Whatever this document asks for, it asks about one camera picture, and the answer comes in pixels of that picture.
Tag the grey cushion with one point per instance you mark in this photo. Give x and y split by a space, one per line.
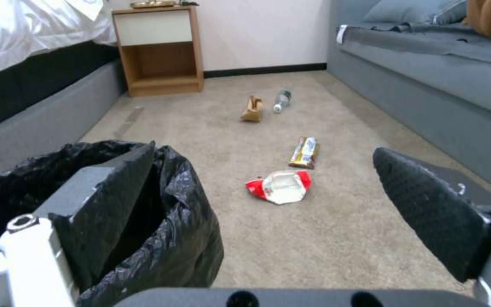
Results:
411 11

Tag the grey upholstered bed frame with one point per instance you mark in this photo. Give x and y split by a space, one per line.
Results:
36 105

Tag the grey sofa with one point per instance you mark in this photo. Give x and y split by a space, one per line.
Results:
424 73

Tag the red and white crumpled carton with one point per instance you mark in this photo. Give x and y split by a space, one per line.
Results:
280 187

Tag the brown paper bag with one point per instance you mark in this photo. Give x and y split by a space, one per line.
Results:
253 110

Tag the golden tray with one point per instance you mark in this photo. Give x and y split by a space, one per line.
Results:
152 4

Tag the trash bin with black bag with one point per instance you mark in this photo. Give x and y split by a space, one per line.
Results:
156 224

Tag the wooden nightstand with white drawer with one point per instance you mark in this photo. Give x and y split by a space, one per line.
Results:
157 51

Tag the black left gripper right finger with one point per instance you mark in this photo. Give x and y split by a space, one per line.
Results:
428 204

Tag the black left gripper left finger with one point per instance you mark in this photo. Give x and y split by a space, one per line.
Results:
100 204

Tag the yellow and brown snack wrapper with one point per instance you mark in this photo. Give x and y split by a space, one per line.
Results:
304 153

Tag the white bed sheet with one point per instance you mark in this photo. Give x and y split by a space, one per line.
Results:
28 28

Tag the clear plastic bottle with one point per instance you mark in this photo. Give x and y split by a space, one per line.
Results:
282 101

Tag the grey sofa blanket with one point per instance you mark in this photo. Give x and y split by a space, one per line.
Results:
433 40

